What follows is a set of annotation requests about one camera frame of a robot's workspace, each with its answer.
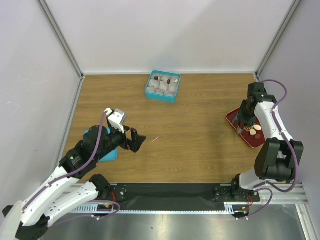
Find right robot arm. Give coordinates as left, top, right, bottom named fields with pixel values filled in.
left=230, top=82, right=304, bottom=201

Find aluminium frame post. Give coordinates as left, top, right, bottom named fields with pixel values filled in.
left=254, top=0, right=302, bottom=80
left=36, top=0, right=84, bottom=81

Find teal box lid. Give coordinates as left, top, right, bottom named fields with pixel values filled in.
left=83, top=128, right=119, bottom=163

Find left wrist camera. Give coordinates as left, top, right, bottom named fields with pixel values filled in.
left=104, top=108, right=128, bottom=133

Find slotted cable duct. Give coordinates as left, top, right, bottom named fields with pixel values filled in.
left=74, top=201, right=253, bottom=215

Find left aluminium frame post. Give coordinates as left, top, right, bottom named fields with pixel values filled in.
left=36, top=0, right=84, bottom=81

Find white oval chocolate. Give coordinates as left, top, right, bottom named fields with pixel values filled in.
left=249, top=128, right=257, bottom=136

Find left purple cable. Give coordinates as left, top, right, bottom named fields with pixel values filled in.
left=22, top=108, right=121, bottom=226

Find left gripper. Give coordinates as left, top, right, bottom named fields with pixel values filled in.
left=94, top=123, right=146, bottom=161

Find right aluminium frame post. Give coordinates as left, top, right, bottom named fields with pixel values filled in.
left=254, top=0, right=302, bottom=80

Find teal chocolate box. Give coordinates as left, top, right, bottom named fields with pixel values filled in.
left=144, top=70, right=181, bottom=104

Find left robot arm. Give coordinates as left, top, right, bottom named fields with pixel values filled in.
left=0, top=125, right=147, bottom=240

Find metal tongs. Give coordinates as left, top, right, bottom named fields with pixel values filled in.
left=232, top=114, right=244, bottom=135

